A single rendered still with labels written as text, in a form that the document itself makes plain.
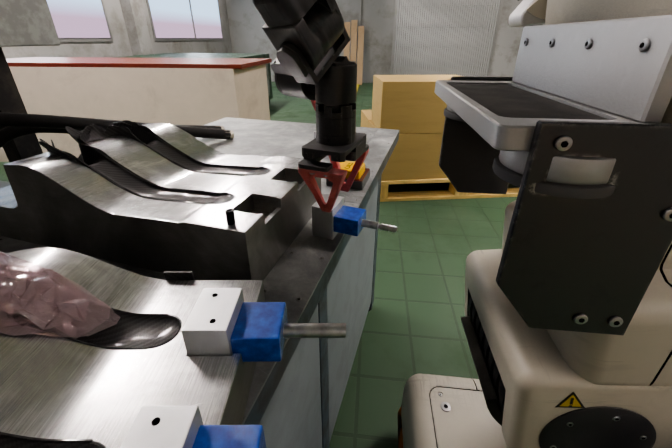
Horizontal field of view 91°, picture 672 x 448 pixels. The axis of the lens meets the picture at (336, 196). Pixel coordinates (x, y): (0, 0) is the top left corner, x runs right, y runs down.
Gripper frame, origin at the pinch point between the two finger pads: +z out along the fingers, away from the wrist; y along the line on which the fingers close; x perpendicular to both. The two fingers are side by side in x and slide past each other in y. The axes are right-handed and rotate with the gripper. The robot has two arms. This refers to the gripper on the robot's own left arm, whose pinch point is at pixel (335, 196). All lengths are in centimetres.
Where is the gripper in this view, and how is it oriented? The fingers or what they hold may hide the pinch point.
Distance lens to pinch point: 52.7
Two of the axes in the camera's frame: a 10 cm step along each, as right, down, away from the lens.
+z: 0.0, 9.0, 4.4
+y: -3.8, 4.1, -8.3
